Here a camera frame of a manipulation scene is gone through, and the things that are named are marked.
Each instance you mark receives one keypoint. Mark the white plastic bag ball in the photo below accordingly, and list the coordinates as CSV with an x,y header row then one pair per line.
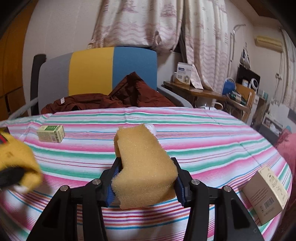
x,y
151,128

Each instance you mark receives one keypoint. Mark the yellow patterned sock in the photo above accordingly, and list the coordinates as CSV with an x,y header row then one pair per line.
x,y
19,169

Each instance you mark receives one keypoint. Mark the small green white box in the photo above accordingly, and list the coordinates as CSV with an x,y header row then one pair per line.
x,y
51,134

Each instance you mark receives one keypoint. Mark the pink patterned curtain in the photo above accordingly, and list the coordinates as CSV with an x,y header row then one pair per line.
x,y
200,28

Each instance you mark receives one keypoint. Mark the white blue product box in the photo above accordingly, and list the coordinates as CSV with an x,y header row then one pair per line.
x,y
183,73

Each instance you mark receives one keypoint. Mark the blue round container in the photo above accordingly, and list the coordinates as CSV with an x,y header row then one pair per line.
x,y
229,86

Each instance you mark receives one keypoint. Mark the brown cardboard box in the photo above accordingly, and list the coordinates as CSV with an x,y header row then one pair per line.
x,y
266,194

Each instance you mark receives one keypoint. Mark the wooden wardrobe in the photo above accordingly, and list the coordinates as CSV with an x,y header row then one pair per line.
x,y
12,44

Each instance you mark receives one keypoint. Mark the pink cloth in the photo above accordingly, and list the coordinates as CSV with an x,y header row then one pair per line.
x,y
286,147

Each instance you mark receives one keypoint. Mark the black shelf box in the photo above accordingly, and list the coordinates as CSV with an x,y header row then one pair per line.
x,y
245,75

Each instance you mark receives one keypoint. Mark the wall air conditioner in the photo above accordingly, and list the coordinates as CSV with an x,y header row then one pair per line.
x,y
269,43

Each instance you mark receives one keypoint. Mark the dark red garment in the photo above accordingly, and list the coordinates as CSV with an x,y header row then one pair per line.
x,y
132,91

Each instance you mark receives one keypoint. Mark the small white fan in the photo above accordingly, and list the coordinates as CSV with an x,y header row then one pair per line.
x,y
254,84

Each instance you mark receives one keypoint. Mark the wooden side table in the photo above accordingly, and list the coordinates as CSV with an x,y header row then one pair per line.
x,y
192,95

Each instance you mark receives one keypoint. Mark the striped pink green tablecloth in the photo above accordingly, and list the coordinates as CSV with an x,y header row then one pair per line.
x,y
212,145

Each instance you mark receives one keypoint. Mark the grey yellow blue chair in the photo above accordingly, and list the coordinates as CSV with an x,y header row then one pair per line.
x,y
98,71

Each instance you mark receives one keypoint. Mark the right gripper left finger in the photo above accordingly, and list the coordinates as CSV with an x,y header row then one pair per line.
x,y
58,221

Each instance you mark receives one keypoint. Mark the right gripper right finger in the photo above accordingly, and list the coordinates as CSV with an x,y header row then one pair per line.
x,y
232,219

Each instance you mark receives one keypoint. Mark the yellow sponge wedge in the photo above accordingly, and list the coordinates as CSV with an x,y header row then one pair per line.
x,y
148,173

